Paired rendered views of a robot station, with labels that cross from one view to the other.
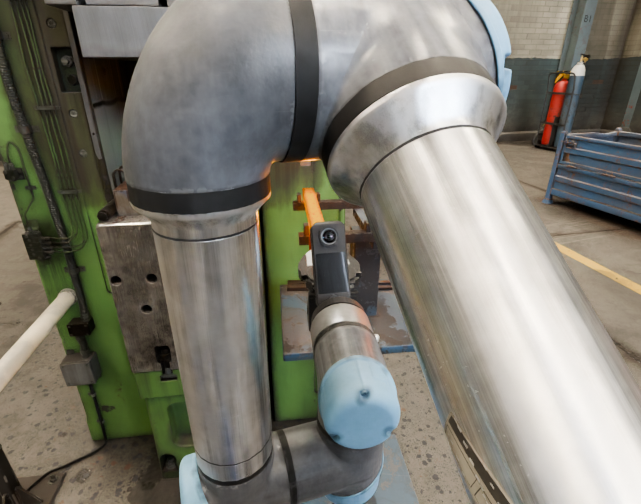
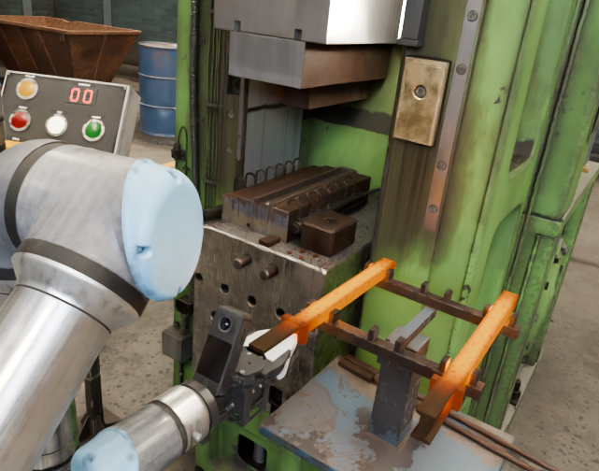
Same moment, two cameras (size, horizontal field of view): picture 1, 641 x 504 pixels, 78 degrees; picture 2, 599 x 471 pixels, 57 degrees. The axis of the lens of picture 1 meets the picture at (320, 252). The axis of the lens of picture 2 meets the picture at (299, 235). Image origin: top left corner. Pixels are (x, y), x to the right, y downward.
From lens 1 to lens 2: 0.51 m
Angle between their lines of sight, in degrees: 36
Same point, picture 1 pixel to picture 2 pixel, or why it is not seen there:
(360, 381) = (96, 449)
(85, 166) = (227, 163)
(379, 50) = (37, 221)
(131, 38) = (265, 64)
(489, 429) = not seen: outside the picture
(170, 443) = (206, 458)
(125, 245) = (212, 249)
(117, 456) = not seen: hidden behind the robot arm
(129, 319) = (200, 318)
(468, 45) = (89, 235)
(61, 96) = (225, 97)
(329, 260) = (217, 346)
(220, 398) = not seen: hidden behind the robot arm
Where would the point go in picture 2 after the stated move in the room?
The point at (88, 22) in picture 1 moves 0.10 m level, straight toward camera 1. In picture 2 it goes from (238, 46) to (221, 49)
